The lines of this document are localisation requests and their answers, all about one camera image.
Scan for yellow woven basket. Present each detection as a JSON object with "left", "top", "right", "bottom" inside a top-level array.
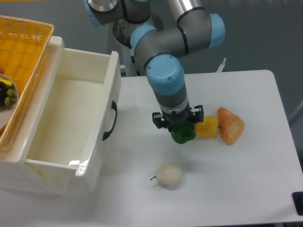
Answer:
[{"left": 0, "top": 15, "right": 54, "bottom": 146}]

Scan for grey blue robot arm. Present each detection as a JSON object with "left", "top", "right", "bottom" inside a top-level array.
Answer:
[{"left": 84, "top": 0, "right": 226, "bottom": 132}]

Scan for dark purple eggplant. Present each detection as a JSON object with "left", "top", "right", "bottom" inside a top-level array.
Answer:
[{"left": 0, "top": 81, "right": 11, "bottom": 106}]

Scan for dark drawer handle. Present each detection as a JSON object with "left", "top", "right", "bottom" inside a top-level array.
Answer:
[{"left": 102, "top": 101, "right": 118, "bottom": 141}]

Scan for white pear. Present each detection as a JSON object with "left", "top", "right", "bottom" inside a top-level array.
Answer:
[{"left": 150, "top": 162, "right": 183, "bottom": 190}]

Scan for white plastic drawer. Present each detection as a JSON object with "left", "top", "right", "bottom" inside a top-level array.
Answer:
[{"left": 26, "top": 48, "right": 121, "bottom": 192}]

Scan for yellow bell pepper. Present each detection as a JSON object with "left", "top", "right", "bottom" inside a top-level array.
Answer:
[{"left": 195, "top": 115, "right": 219, "bottom": 138}]

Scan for green bell pepper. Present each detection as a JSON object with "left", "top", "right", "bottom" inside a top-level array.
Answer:
[{"left": 170, "top": 122, "right": 196, "bottom": 144}]

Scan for orange peeled tangerine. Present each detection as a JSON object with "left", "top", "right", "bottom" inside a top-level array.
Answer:
[{"left": 217, "top": 107, "right": 245, "bottom": 145}]

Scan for white plate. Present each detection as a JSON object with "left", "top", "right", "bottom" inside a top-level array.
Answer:
[{"left": 0, "top": 74, "right": 19, "bottom": 131}]

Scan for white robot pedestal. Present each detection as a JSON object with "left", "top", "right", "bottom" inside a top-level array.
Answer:
[{"left": 113, "top": 12, "right": 163, "bottom": 77}]

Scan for green grapes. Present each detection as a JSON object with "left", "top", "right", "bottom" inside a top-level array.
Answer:
[{"left": 4, "top": 88, "right": 18, "bottom": 107}]

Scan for white drawer cabinet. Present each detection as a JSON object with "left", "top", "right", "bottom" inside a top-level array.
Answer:
[{"left": 0, "top": 36, "right": 68, "bottom": 194}]

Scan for black corner device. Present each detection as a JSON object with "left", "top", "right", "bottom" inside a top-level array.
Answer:
[{"left": 292, "top": 192, "right": 303, "bottom": 216}]

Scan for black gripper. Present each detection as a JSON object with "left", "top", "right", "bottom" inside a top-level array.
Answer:
[{"left": 152, "top": 105, "right": 204, "bottom": 132}]

